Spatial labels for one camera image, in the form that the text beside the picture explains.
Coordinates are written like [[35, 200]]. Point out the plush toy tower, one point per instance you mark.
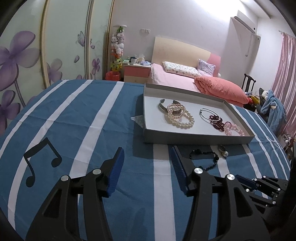
[[117, 47]]

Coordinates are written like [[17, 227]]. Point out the floral sliding wardrobe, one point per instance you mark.
[[46, 41]]

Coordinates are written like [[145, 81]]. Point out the blue bathrobe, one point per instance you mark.
[[277, 117]]

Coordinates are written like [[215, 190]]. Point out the blue white striped tablecloth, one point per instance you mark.
[[75, 125]]

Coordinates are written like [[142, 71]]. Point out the coral folded duvet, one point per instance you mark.
[[221, 88]]

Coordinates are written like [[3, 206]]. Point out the white patterned pillow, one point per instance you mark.
[[181, 70]]

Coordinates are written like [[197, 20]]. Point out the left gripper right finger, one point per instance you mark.
[[237, 216]]

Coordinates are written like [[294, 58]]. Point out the white air conditioner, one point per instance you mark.
[[246, 22]]

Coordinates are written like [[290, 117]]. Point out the dark wooden chair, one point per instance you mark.
[[248, 83]]

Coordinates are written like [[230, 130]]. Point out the red bin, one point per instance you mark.
[[113, 76]]

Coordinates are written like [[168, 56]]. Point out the grey cardboard tray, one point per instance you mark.
[[189, 128]]

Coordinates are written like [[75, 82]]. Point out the lilac small pillow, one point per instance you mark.
[[205, 68]]

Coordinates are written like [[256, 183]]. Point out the pink white nightstand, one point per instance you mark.
[[136, 73]]

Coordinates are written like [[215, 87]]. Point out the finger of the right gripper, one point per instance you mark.
[[271, 184], [259, 196]]

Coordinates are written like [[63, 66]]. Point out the pearl earring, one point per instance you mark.
[[222, 150]]

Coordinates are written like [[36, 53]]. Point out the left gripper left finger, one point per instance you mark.
[[73, 199]]

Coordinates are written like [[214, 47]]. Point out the silver cuff bangle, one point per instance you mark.
[[173, 108]]

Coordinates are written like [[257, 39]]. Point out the bed with pink sheet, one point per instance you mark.
[[158, 76]]

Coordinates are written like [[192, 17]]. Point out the cream pink headboard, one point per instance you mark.
[[182, 53]]

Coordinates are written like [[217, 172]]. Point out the pink curtain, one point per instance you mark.
[[283, 86]]

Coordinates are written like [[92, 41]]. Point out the thin silver hoop bangle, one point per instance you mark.
[[209, 115]]

